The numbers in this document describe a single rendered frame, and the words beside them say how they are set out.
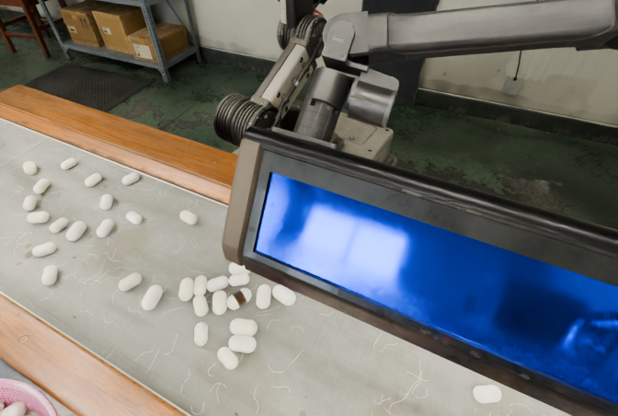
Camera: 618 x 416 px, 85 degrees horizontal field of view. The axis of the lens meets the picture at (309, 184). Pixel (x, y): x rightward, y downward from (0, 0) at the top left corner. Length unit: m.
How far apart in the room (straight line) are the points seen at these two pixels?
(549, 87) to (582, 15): 1.91
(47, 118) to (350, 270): 0.95
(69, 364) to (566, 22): 0.76
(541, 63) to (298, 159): 2.29
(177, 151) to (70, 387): 0.45
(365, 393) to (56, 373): 0.38
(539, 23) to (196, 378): 0.63
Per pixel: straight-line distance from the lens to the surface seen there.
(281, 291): 0.52
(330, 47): 0.51
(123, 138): 0.88
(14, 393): 0.59
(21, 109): 1.14
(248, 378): 0.50
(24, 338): 0.61
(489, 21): 0.55
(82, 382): 0.54
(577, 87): 2.51
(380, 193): 0.16
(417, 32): 0.53
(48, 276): 0.66
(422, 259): 0.16
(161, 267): 0.61
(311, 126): 0.49
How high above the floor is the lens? 1.21
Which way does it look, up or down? 43 degrees down
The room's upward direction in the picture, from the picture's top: straight up
